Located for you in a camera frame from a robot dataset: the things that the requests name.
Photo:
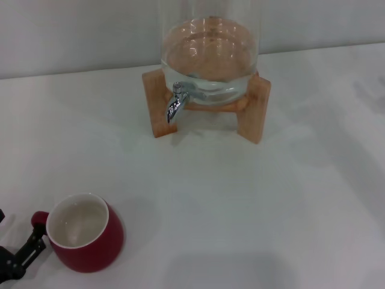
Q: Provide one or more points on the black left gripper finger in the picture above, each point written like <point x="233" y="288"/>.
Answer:
<point x="33" y="244"/>
<point x="1" y="216"/>

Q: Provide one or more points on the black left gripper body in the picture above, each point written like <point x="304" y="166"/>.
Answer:
<point x="7" y="259"/>

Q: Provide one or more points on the red ceramic cup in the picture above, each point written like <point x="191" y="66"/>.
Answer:
<point x="99" y="244"/>

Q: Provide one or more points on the chrome faucet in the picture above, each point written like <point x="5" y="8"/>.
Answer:
<point x="176" y="103"/>

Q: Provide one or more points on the wooden dispenser stand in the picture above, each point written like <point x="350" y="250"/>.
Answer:
<point x="254" y="114"/>

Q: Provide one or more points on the glass water dispenser jar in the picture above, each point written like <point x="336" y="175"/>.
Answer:
<point x="210" y="48"/>

